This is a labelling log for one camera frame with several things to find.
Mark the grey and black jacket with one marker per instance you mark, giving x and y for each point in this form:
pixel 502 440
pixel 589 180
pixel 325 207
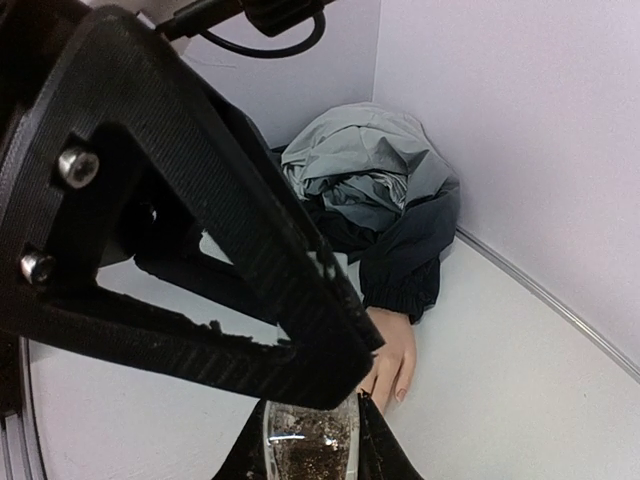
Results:
pixel 379 192

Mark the mannequin hand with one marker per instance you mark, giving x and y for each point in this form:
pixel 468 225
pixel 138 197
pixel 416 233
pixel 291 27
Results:
pixel 391 375

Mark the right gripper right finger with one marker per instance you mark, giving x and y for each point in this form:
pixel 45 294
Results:
pixel 380 455

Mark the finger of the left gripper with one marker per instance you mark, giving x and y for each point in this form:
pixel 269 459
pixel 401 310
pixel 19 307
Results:
pixel 267 238
pixel 120 116

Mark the clear nail polish bottle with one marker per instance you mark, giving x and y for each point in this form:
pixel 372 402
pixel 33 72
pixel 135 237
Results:
pixel 304 443

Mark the aluminium back table rail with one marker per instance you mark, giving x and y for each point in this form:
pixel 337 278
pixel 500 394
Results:
pixel 595 337

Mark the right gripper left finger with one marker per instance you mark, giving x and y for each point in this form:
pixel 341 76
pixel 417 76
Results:
pixel 245 460

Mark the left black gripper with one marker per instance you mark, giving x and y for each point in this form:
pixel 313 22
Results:
pixel 25 150

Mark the white nail polish cap brush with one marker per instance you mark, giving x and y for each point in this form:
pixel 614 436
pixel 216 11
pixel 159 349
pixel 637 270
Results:
pixel 338 270

